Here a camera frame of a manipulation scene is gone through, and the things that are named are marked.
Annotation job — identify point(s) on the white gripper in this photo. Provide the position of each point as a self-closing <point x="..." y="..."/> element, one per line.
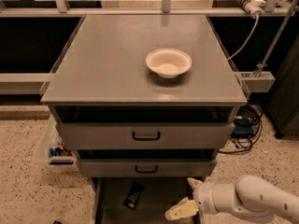
<point x="204" y="195"/>

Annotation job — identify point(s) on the black rxbar chocolate bar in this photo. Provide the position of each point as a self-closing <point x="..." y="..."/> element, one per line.
<point x="134" y="195"/>

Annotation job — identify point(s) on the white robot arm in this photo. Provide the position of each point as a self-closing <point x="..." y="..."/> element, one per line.
<point x="250" y="198"/>

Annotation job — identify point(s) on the bottom grey open drawer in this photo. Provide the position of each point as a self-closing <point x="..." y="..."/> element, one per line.
<point x="158" y="196"/>

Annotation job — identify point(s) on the middle grey drawer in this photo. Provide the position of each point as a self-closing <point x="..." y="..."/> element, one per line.
<point x="146" y="162"/>

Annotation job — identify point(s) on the grey drawer cabinet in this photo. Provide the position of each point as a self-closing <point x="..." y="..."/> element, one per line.
<point x="106" y="64"/>

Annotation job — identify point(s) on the top grey drawer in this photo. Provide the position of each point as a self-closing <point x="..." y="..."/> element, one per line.
<point x="144" y="126"/>

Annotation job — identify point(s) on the blue box on floor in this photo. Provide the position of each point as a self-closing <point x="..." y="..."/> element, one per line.
<point x="243" y="128"/>

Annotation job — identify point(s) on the dark grey side cabinet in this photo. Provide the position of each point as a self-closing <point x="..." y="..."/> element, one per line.
<point x="283" y="103"/>

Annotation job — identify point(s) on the white paper bowl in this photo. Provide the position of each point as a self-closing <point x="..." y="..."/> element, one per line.
<point x="168" y="63"/>

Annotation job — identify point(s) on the clear plastic storage bin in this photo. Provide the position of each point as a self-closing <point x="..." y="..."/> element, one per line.
<point x="50" y="150"/>

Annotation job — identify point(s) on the white power strip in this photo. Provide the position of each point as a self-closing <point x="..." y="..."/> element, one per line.
<point x="252" y="7"/>

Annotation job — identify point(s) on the metal diagonal rod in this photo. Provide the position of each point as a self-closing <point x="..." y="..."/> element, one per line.
<point x="260" y="66"/>

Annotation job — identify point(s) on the grey rail bracket block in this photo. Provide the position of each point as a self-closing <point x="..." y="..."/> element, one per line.
<point x="251" y="84"/>

